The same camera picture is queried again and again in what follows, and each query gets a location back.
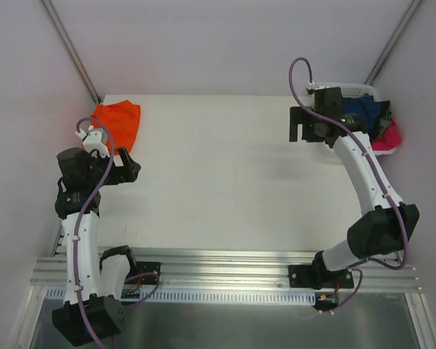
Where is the navy blue t-shirt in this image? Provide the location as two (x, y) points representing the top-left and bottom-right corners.
(343, 95), (382, 131)

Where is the corner aluminium profile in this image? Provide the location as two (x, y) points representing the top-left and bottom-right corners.
(364, 0), (426, 85)
(39, 0), (102, 104)

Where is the left corner aluminium profile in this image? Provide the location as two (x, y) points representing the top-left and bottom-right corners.
(39, 0), (102, 104)

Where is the orange folded t-shirt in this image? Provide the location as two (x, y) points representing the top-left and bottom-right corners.
(91, 100), (142, 155)

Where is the right corner aluminium profile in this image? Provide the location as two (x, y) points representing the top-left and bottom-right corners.
(364, 0), (426, 85)

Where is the white plastic laundry basket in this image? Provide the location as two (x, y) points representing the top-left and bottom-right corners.
(307, 82), (399, 157)

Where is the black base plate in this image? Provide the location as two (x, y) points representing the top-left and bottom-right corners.
(288, 265), (355, 290)
(125, 262), (161, 286)

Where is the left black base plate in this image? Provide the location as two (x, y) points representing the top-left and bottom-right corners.
(125, 262), (161, 286)

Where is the white slotted cable duct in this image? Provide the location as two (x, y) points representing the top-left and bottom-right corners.
(45, 287), (319, 305)

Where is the black t-shirt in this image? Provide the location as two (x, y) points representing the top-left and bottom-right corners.
(369, 101), (392, 141)

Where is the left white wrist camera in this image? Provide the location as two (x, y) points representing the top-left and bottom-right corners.
(76, 126), (110, 159)

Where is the pink t-shirt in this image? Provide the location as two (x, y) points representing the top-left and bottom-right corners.
(371, 120), (403, 156)

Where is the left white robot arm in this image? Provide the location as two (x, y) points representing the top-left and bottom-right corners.
(52, 147), (141, 347)

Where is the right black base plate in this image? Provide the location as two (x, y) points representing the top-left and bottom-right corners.
(288, 265), (355, 290)

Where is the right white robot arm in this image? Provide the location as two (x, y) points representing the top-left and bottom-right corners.
(288, 85), (420, 290)

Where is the aluminium mounting rail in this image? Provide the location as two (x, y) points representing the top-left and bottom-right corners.
(31, 246), (424, 294)

